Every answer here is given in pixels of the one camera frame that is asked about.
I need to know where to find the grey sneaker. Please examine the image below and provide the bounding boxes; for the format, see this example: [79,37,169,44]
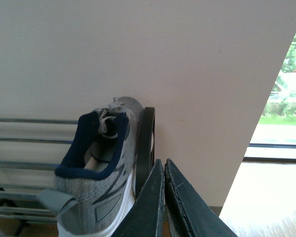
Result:
[37,97,144,237]

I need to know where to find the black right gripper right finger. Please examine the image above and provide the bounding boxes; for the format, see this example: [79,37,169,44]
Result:
[164,159,236,237]

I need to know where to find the black metal shoe rack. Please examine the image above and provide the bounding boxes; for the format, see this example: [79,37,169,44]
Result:
[0,107,155,237]

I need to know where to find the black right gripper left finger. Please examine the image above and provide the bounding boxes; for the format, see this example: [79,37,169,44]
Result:
[113,159,165,237]

